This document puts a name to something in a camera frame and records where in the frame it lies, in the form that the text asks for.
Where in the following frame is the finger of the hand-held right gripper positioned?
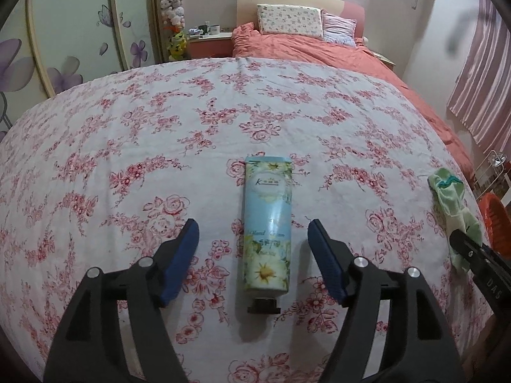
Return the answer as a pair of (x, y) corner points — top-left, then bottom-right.
(449, 229), (498, 265)

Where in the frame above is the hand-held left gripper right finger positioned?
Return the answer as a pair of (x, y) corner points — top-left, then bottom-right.
(307, 219), (466, 383)

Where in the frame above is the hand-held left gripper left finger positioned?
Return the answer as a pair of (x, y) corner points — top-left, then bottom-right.
(43, 218), (200, 383)

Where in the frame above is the light green sock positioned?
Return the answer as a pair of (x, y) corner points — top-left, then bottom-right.
(428, 168), (484, 275)

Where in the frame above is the light blue hand cream tube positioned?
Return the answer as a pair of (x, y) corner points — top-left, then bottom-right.
(239, 155), (294, 315)

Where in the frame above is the orange plastic basket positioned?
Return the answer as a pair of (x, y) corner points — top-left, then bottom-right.
(480, 192), (511, 254)

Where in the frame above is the pink floral tablecloth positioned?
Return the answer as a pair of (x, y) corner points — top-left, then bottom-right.
(0, 56), (493, 383)

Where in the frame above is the pink striped curtain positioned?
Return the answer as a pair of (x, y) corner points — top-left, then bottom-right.
(447, 0), (511, 156)

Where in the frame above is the wooden bedside table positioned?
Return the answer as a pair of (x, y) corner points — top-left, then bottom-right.
(371, 51), (397, 71)

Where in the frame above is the salmon bed duvet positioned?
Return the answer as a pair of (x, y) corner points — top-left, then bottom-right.
(232, 22), (476, 180)

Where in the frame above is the pink white nightstand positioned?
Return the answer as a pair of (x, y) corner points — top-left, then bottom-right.
(186, 32), (234, 60)

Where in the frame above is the pink striped pillow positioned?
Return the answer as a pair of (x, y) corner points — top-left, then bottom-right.
(321, 13), (358, 46)

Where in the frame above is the hanging column of plush toys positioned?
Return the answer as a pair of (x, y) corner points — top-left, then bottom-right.
(159, 0), (188, 62)

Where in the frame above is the floral white pillow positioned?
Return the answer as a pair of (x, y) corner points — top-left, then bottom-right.
(256, 4), (325, 41)

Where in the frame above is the wardrobe with purple flowers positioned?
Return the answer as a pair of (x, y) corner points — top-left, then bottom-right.
(0, 0), (160, 144)

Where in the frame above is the white wire rack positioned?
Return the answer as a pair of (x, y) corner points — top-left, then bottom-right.
(474, 149), (511, 208)

